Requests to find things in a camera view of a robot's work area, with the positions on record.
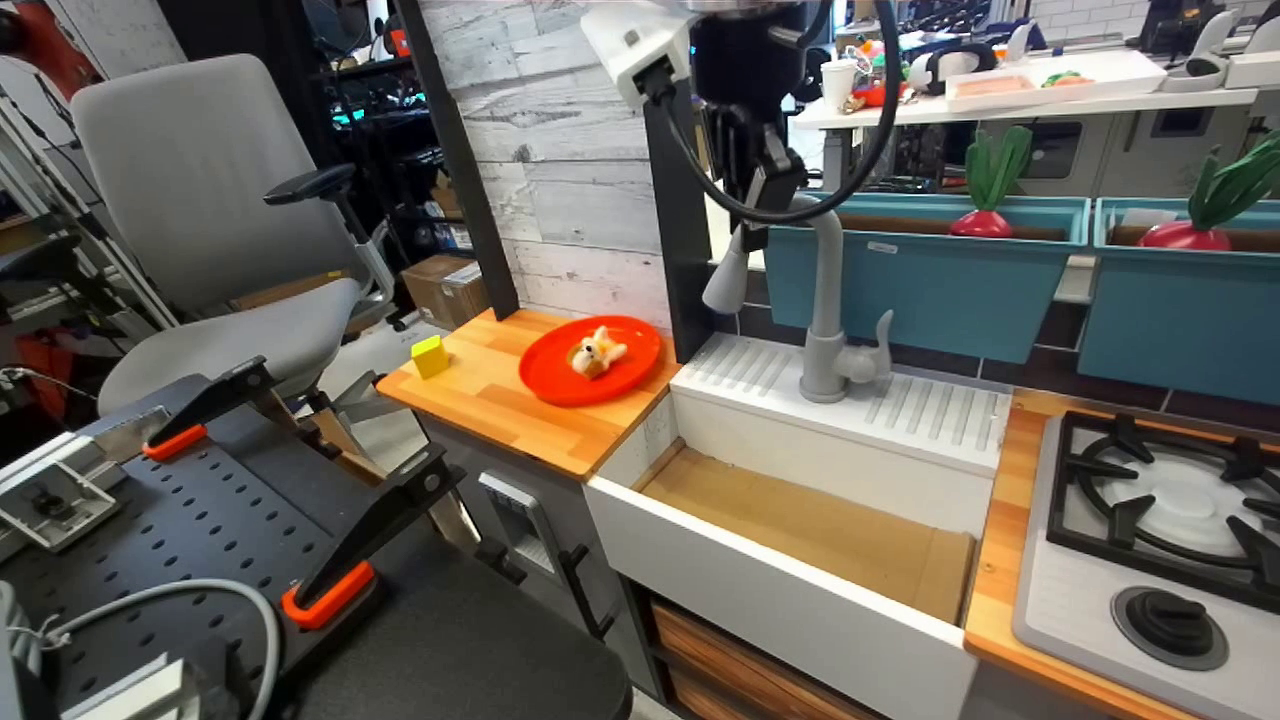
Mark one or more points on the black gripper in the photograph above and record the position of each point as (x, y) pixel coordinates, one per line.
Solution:
(740, 66)

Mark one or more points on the grey faucet spout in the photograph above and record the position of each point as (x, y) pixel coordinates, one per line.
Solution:
(828, 365)

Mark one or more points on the white cup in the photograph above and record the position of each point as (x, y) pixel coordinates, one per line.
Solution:
(838, 86)

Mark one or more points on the teal planter box left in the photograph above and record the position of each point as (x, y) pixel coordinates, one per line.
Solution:
(957, 294)

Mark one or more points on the teal planter box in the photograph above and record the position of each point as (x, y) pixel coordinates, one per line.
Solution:
(957, 294)
(1191, 322)

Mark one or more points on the toy radish left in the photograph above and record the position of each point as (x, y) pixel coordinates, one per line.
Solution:
(995, 165)

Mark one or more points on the toy radish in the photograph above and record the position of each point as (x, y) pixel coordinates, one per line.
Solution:
(1218, 198)
(995, 165)

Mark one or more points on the small toy food piece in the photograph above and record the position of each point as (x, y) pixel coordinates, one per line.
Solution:
(597, 353)

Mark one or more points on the orange plate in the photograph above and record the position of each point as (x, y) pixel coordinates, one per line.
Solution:
(551, 375)

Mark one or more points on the white background table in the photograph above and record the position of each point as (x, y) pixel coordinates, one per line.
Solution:
(1106, 125)

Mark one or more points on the cardboard box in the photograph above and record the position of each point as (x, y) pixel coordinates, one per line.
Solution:
(446, 290)

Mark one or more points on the white farmhouse sink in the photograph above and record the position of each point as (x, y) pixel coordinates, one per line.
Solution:
(835, 537)

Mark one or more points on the wooden countertop left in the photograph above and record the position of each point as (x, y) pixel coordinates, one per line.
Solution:
(513, 382)

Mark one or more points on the yellow block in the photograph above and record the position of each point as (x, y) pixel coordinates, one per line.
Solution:
(431, 356)

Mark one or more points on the teal planter box right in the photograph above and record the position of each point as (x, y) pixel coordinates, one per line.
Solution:
(1191, 322)

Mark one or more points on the toy radish right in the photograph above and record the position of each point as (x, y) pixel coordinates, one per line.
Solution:
(1218, 198)

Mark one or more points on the wooden drawer front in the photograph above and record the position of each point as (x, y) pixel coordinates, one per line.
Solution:
(717, 676)

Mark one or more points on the toy stove top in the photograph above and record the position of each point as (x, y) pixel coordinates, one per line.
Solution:
(1136, 506)

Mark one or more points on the grey office chair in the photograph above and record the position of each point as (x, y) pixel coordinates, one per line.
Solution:
(184, 161)

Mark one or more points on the black stove knob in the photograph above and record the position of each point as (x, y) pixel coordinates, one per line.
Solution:
(1170, 631)

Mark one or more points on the black perforated board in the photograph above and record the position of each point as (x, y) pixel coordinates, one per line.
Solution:
(247, 506)

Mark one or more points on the black vertical post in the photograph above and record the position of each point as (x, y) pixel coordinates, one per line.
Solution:
(683, 226)

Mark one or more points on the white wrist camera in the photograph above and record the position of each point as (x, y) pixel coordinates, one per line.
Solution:
(632, 41)

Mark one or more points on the black clamp near, orange handle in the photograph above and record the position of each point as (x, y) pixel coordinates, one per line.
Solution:
(349, 575)

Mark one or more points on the black clamp , orange handle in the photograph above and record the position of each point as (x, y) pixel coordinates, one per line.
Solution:
(349, 575)
(191, 425)

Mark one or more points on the black clamp far, orange handle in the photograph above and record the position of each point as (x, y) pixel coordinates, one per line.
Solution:
(191, 425)

